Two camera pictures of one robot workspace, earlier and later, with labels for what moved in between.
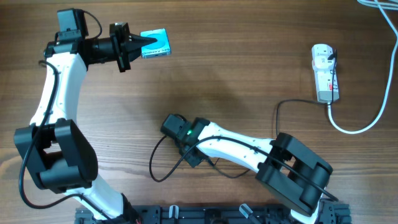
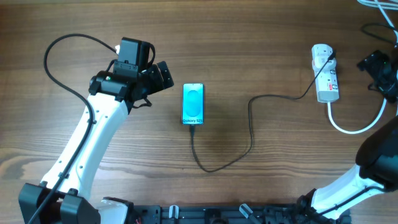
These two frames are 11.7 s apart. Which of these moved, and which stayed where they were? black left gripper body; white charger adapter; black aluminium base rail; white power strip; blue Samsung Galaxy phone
Moved: black left gripper body; blue Samsung Galaxy phone
Stayed: white charger adapter; white power strip; black aluminium base rail
